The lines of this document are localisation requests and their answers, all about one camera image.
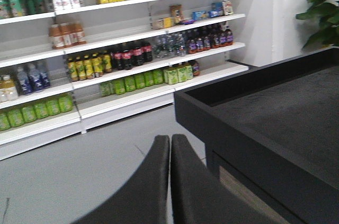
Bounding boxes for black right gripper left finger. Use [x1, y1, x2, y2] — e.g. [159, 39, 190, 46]
[74, 135, 170, 223]

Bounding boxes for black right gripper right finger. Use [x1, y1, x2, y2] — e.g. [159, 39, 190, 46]
[171, 134, 287, 223]

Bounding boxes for white store shelving unit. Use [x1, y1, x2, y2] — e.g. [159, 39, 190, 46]
[1, 0, 247, 159]

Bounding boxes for black wooden fruit display table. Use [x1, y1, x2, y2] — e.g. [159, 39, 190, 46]
[174, 48, 338, 223]

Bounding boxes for green potted plant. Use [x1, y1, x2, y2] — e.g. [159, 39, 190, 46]
[296, 0, 338, 48]

